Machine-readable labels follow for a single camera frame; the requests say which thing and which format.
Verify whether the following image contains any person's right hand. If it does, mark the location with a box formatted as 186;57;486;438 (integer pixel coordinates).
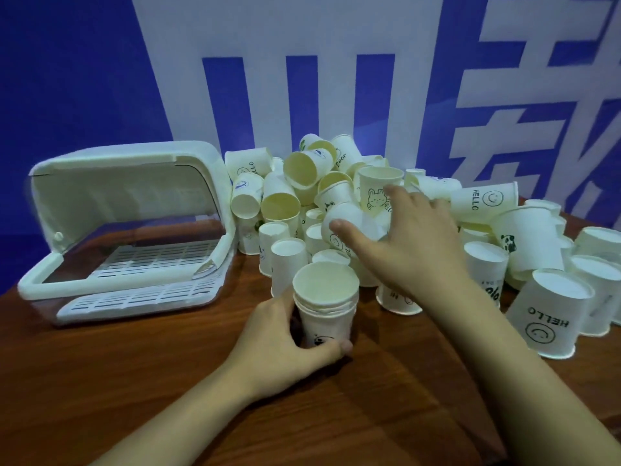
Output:
329;184;466;306

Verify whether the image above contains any person's left hand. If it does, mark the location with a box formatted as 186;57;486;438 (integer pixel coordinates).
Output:
223;285;354;403

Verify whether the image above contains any panda print white paper cup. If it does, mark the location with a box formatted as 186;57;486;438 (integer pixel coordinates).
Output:
296;305;358;350

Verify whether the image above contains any smiley print white paper cup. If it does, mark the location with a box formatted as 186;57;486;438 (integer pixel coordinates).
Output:
321;202;389;253

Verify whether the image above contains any nested stack of paper cups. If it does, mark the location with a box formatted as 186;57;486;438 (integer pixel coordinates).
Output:
292;261;361;318

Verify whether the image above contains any pile of paper cups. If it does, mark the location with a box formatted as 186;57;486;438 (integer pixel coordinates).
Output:
224;133;621;360

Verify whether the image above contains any white plastic storage box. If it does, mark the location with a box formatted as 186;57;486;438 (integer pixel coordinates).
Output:
17;140;239;328

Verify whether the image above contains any person's left forearm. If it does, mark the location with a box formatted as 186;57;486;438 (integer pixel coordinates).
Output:
92;368;258;466

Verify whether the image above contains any person's right forearm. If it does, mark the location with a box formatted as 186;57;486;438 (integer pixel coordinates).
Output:
412;271;621;466

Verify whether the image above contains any white slotted drain tray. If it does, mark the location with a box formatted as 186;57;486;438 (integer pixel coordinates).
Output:
56;239;222;324

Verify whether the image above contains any brown wooden table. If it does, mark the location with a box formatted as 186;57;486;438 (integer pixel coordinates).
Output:
0;196;621;466

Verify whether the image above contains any blue white backdrop banner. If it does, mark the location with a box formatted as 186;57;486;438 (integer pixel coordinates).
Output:
0;0;621;296

